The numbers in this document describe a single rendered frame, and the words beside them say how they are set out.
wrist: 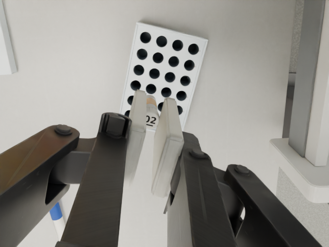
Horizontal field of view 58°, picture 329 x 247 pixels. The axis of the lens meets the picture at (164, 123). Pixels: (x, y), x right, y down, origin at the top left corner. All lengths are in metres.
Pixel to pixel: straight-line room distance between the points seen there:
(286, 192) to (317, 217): 0.22
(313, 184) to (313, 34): 0.14
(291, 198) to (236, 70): 1.16
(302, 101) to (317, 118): 0.03
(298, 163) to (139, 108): 0.21
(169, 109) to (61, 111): 0.28
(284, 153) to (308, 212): 1.26
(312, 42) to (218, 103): 0.15
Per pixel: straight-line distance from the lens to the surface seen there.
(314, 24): 0.32
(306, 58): 0.33
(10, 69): 0.42
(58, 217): 0.49
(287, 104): 1.08
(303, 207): 1.57
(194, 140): 0.15
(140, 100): 0.17
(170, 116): 0.15
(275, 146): 0.36
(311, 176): 0.31
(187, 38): 0.36
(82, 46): 0.40
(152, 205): 0.47
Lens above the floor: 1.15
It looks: 70 degrees down
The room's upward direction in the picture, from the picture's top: 175 degrees clockwise
